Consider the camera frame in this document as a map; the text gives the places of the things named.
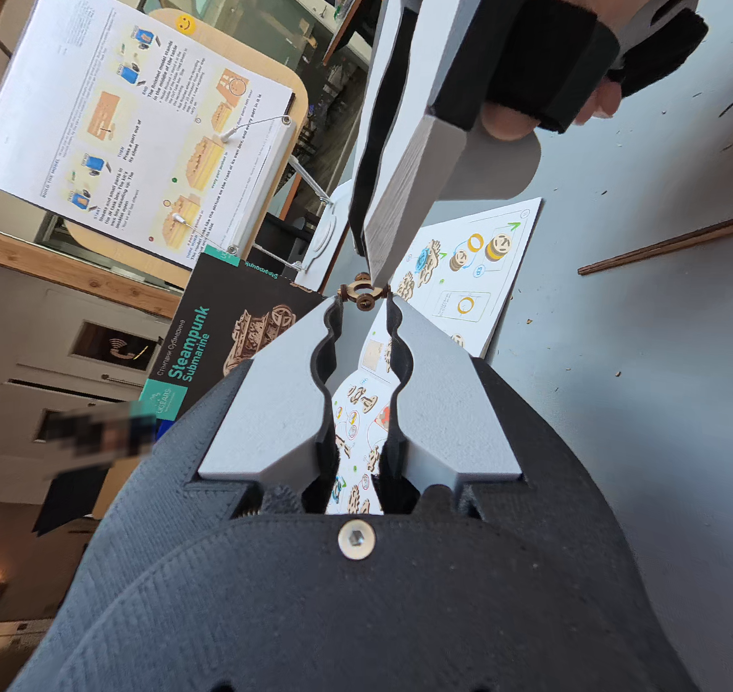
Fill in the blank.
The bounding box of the wooden document stand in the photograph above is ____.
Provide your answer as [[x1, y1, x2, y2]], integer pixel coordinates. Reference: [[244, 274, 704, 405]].
[[64, 7, 357, 297]]

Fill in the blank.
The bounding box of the printed assembly instruction booklet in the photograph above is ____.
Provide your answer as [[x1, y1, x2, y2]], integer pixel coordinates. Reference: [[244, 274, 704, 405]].
[[325, 196, 545, 516]]

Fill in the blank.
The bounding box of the white printed instruction sheet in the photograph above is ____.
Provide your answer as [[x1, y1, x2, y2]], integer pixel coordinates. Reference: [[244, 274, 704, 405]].
[[0, 0, 296, 270]]

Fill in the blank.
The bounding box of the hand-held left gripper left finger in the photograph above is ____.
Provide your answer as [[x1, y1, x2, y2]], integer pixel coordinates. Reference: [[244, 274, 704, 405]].
[[197, 296, 344, 504]]

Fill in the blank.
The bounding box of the small wooden ring part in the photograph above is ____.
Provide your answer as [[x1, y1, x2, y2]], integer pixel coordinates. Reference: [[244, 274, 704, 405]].
[[336, 272, 392, 311]]

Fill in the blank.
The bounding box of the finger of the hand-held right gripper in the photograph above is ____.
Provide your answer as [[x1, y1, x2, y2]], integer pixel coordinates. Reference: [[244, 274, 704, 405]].
[[348, 0, 453, 258], [362, 0, 554, 285]]

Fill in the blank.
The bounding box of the grey desk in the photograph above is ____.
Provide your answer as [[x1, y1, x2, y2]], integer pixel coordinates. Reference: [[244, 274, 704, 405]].
[[326, 0, 733, 692]]

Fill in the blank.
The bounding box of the white cabinet with wooden top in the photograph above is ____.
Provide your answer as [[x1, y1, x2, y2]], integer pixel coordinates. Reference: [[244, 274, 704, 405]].
[[0, 233, 183, 506]]

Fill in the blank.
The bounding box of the dark model kit box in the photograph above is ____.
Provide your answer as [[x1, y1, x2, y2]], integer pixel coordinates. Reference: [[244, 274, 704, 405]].
[[139, 253, 329, 436]]

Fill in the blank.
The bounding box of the thin wooden stick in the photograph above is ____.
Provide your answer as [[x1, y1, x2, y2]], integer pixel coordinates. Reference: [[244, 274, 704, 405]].
[[576, 219, 733, 276]]

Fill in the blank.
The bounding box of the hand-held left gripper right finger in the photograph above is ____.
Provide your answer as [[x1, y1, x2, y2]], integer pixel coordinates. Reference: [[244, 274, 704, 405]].
[[385, 296, 524, 495]]

